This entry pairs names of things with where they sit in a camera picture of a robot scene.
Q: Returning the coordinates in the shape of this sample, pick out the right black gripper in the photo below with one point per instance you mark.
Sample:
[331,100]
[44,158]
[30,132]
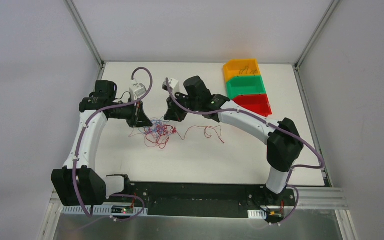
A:
[179,105]

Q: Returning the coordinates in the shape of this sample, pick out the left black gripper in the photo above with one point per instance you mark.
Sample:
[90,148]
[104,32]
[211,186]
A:
[136,114]

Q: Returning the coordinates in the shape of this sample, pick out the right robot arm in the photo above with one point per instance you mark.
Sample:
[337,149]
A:
[281,138]

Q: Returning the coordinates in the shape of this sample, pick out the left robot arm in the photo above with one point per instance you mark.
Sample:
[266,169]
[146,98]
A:
[77,177]

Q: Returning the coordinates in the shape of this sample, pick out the green plastic bin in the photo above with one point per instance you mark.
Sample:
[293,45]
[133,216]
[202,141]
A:
[245,85]

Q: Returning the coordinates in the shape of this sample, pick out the yellow plastic bin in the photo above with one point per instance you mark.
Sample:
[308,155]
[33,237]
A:
[240,67]

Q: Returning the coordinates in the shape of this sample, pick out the red plastic bin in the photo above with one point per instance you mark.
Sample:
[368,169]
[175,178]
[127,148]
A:
[257,103]

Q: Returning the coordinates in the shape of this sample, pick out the left circuit board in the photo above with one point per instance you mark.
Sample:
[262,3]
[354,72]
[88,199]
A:
[122,210]

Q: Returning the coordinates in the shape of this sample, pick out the circuit board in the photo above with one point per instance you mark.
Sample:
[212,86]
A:
[122,210]
[273,217]

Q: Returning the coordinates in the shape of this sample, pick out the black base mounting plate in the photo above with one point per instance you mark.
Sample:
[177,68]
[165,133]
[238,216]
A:
[203,199]

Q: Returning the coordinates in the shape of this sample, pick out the right circuit board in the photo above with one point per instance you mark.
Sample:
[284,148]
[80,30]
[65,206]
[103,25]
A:
[273,217]

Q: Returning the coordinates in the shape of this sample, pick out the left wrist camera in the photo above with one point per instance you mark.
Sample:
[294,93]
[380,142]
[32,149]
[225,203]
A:
[136,91]

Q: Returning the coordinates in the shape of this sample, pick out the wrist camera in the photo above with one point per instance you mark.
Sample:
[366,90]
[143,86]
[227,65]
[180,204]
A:
[173,84]
[136,91]

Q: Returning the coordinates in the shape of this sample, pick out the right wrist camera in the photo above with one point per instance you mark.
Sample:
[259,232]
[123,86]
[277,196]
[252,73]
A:
[173,84]

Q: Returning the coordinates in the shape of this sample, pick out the right white cable duct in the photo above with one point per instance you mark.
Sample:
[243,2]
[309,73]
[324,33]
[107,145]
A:
[257,214]

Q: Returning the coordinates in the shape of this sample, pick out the aluminium frame rail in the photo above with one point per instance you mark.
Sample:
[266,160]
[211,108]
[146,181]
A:
[320,213]

